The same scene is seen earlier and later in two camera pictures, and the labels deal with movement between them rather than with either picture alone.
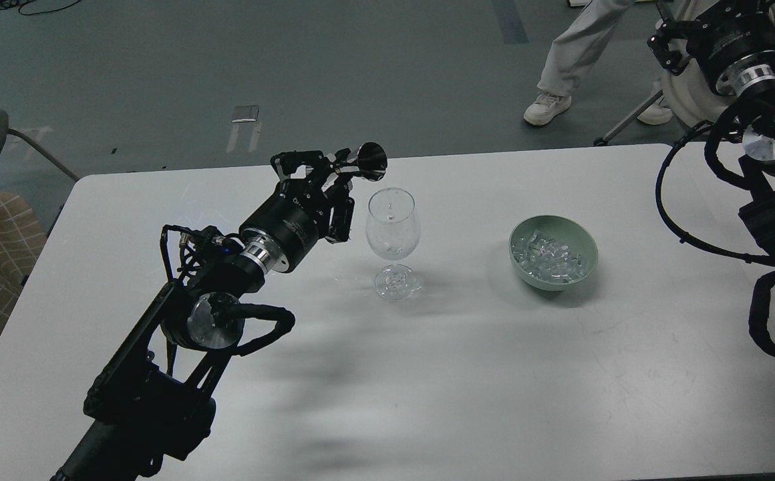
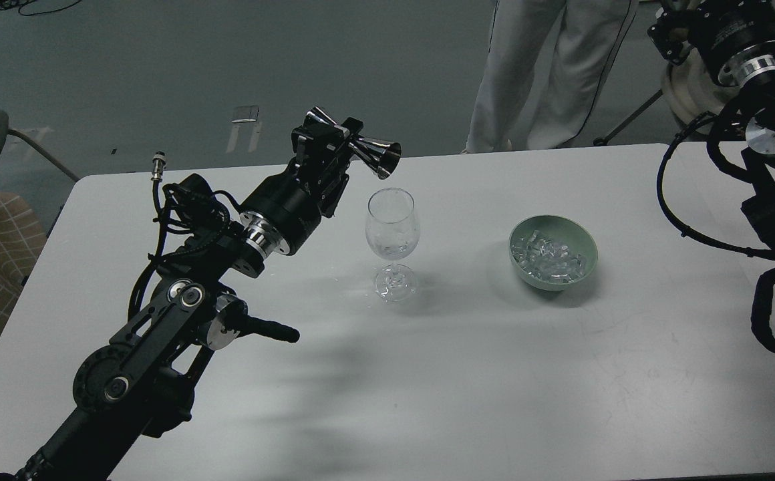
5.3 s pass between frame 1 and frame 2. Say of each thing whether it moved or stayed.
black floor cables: stayed
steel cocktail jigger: moved
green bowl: stayed
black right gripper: stayed
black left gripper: moved
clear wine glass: stayed
